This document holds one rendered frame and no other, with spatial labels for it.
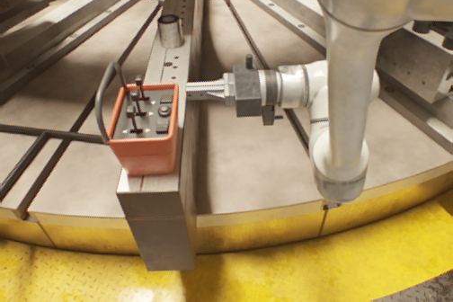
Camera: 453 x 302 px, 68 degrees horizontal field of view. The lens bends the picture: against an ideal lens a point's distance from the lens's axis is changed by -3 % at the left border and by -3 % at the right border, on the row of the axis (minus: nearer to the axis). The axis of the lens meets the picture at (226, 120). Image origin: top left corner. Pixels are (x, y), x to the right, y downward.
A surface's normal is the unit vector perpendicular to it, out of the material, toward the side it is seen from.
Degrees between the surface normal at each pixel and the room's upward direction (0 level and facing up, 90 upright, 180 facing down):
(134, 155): 97
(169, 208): 90
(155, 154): 97
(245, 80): 0
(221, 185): 0
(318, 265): 0
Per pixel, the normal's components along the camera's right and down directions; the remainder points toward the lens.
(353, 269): -0.03, -0.75
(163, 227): 0.04, 0.66
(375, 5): -0.23, 0.97
